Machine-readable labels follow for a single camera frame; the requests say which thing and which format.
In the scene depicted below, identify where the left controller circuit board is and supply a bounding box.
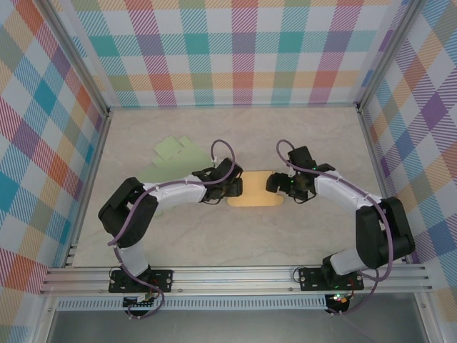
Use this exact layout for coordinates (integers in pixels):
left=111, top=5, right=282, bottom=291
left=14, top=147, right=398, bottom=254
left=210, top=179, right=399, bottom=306
left=122, top=293, right=161, bottom=309

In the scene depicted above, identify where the right controller circuit board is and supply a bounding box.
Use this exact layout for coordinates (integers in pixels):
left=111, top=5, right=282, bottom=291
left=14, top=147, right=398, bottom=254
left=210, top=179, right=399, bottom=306
left=326, top=292, right=351, bottom=307

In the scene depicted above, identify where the aluminium frame leg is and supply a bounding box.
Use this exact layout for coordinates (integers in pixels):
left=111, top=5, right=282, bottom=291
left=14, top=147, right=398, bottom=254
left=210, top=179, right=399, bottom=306
left=30, top=296, right=60, bottom=343
left=413, top=291, right=443, bottom=343

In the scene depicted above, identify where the controller circuit board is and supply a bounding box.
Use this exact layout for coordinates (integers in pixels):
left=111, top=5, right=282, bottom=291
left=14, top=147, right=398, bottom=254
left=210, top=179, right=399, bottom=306
left=122, top=293, right=161, bottom=309
left=326, top=292, right=351, bottom=307

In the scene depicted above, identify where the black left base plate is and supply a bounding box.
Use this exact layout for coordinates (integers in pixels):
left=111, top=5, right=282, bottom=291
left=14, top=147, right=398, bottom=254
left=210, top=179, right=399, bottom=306
left=108, top=269, right=175, bottom=294

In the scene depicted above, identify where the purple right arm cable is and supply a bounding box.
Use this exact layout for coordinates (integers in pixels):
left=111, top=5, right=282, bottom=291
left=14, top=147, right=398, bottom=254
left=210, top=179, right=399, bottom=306
left=276, top=139, right=397, bottom=317

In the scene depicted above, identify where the grey metal shelf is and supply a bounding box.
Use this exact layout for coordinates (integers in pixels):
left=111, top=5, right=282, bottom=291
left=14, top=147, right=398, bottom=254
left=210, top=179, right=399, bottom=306
left=46, top=309, right=429, bottom=343

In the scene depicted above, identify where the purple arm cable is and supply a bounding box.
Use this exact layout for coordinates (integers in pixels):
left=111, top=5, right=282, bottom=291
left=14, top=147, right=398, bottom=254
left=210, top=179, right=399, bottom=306
left=276, top=139, right=397, bottom=317
left=106, top=139, right=238, bottom=319

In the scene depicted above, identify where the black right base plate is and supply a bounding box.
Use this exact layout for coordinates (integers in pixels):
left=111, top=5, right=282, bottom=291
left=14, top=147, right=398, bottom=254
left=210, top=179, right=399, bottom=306
left=298, top=267, right=366, bottom=292

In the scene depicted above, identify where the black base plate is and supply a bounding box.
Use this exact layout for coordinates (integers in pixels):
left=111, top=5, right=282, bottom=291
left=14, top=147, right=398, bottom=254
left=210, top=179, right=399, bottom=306
left=298, top=267, right=366, bottom=292
left=108, top=269, right=175, bottom=294

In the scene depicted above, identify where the orange paper box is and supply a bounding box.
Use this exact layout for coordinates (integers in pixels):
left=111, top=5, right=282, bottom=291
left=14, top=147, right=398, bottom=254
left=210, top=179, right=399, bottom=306
left=227, top=170, right=285, bottom=208

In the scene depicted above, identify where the white slotted cable duct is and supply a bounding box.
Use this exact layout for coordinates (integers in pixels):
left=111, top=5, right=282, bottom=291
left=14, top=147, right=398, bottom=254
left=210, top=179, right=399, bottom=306
left=56, top=298, right=328, bottom=312

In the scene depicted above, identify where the green paper box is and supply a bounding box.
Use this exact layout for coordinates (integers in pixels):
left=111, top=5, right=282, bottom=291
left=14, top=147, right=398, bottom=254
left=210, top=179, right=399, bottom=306
left=137, top=135, right=211, bottom=217

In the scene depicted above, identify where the aluminium side rail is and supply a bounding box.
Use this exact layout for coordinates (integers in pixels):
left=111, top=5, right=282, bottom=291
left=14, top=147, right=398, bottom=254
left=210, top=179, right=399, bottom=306
left=356, top=106, right=411, bottom=264
left=63, top=106, right=114, bottom=268

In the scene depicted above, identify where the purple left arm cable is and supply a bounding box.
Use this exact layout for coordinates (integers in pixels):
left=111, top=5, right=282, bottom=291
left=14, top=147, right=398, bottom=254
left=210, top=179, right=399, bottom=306
left=106, top=139, right=238, bottom=319

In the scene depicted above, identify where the aluminium frame post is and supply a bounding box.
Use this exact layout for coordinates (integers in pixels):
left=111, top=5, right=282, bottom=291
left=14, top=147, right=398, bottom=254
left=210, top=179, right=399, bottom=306
left=356, top=0, right=426, bottom=112
left=41, top=0, right=112, bottom=116

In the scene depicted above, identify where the thin aluminium wall rail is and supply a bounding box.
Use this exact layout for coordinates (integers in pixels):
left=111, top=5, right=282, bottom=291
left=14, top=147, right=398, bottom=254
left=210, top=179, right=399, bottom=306
left=106, top=103, right=360, bottom=109

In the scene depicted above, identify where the aluminium mounting rail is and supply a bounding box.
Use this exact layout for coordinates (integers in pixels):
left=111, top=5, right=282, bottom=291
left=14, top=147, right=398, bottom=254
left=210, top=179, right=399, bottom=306
left=39, top=264, right=435, bottom=296

